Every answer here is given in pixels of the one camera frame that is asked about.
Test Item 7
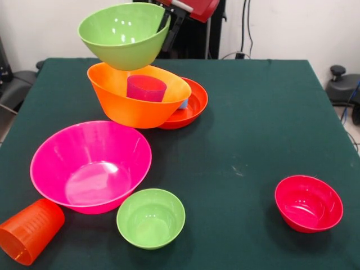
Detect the large green bowl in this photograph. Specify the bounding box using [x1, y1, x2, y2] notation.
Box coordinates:
[77, 2, 172, 71]

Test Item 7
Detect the red-orange bowl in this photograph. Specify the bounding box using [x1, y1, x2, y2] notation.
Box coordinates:
[157, 77, 209, 131]

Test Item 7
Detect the red-orange cup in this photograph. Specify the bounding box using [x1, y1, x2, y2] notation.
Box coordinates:
[0, 198, 66, 266]

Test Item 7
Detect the black pedestal leg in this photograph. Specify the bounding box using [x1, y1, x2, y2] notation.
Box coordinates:
[325, 65, 360, 126]
[0, 70, 37, 113]

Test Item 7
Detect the large orange bowl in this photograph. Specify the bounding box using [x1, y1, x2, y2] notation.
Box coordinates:
[87, 62, 192, 129]

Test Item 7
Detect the small pink bowl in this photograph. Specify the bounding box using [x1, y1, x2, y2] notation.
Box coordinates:
[274, 175, 344, 234]

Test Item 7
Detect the large pink bowl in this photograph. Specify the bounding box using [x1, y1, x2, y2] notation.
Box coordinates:
[30, 120, 152, 215]

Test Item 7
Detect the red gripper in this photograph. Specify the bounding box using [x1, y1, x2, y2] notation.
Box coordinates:
[156, 0, 221, 53]

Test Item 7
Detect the purple cup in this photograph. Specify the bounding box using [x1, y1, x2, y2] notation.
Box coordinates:
[126, 74, 168, 102]

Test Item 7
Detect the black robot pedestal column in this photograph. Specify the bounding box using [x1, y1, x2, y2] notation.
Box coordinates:
[132, 0, 227, 60]

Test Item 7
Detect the dark green table cloth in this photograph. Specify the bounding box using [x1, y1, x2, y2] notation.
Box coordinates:
[0, 57, 360, 270]

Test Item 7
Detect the black wall cable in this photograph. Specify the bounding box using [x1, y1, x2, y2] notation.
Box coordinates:
[240, 0, 254, 57]

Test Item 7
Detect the small green bowl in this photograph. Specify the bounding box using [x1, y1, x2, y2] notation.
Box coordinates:
[116, 188, 186, 250]

